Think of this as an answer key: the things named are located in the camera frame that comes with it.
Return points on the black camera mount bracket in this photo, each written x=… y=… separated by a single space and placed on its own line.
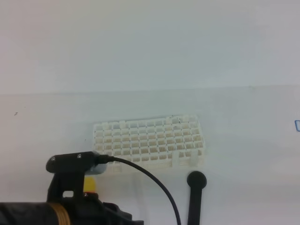
x=68 y=175

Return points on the black stand with round head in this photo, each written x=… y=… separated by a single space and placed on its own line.
x=197 y=181

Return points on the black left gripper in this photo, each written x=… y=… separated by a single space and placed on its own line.
x=91 y=211

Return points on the yellow block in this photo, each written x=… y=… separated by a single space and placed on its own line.
x=89 y=185

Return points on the blue square marker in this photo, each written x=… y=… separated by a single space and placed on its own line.
x=297 y=125

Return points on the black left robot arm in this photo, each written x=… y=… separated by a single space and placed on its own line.
x=35 y=213

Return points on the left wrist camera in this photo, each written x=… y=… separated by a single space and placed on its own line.
x=99 y=166

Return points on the white test tube rack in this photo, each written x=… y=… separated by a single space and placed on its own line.
x=154 y=144

